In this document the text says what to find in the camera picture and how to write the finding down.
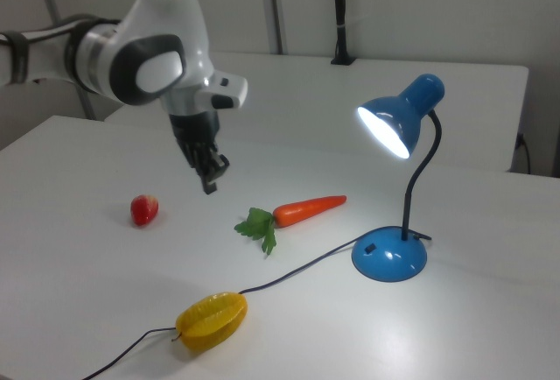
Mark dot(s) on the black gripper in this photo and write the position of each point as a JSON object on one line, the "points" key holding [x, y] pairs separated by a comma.
{"points": [[194, 135]]}

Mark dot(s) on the blue desk lamp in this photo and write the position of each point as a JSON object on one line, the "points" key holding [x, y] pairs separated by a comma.
{"points": [[389, 257]]}

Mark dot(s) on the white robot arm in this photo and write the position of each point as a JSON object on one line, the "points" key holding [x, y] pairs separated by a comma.
{"points": [[162, 34]]}

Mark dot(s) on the red toy strawberry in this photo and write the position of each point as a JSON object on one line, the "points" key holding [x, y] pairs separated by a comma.
{"points": [[143, 211]]}

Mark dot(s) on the orange toy carrot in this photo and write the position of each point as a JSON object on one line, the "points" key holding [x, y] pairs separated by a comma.
{"points": [[306, 211]]}

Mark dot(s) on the white background table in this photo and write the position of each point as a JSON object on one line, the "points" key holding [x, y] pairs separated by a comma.
{"points": [[306, 91]]}

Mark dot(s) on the yellow toy starfruit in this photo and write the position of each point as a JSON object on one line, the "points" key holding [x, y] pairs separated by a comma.
{"points": [[212, 321]]}

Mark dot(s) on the black clamped pole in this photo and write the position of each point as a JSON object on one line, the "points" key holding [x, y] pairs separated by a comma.
{"points": [[341, 12]]}

